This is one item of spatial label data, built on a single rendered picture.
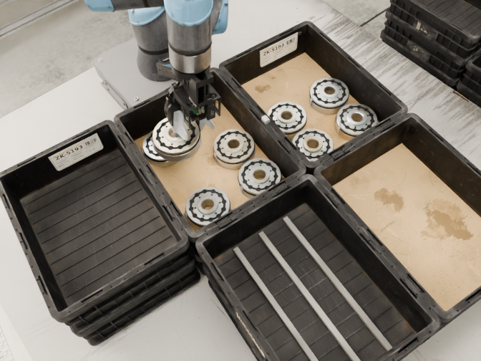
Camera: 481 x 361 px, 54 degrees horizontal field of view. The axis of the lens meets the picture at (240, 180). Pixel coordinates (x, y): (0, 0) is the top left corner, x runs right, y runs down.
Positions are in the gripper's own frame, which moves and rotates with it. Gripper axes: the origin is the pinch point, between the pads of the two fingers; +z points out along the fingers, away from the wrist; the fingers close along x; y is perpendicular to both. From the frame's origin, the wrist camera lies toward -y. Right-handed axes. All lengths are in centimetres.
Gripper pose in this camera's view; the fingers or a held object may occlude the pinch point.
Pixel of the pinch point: (188, 128)
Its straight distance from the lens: 104.9
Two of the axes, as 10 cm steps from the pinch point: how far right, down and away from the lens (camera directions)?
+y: 5.4, 7.0, -4.7
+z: -0.6, 5.8, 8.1
